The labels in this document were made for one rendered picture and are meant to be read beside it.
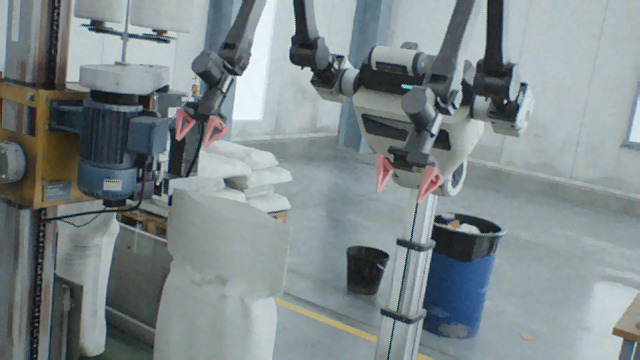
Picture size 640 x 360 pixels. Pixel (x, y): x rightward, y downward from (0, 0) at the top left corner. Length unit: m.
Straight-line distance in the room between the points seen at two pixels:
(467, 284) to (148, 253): 1.97
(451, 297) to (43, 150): 2.71
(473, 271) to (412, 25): 7.03
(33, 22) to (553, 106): 8.50
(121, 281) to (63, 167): 1.04
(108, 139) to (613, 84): 8.39
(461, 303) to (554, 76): 6.16
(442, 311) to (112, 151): 2.68
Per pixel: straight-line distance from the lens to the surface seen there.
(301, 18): 2.08
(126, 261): 2.88
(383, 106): 2.12
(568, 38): 9.85
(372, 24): 10.70
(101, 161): 1.83
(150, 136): 1.78
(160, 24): 1.88
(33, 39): 1.93
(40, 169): 1.93
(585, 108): 9.76
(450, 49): 1.55
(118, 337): 2.74
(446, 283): 4.04
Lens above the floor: 1.55
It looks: 11 degrees down
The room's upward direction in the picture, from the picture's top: 8 degrees clockwise
